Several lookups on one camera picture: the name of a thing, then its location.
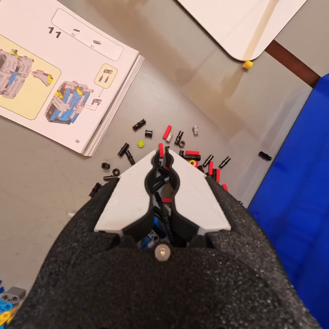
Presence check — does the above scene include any open instruction booklet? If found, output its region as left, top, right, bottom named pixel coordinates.
left=0, top=0, right=145, bottom=157

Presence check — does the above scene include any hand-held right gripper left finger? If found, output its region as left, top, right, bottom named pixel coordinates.
left=93, top=150, right=159, bottom=235

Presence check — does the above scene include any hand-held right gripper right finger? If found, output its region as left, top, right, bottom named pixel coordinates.
left=165, top=147, right=232, bottom=235

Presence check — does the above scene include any blue plastic bin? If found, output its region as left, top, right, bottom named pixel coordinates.
left=247, top=73, right=329, bottom=329

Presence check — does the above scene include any white lamp stand base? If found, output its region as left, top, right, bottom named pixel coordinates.
left=176, top=0, right=307, bottom=62

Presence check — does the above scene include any scatter of small pins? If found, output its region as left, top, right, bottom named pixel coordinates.
left=89, top=118, right=273, bottom=206

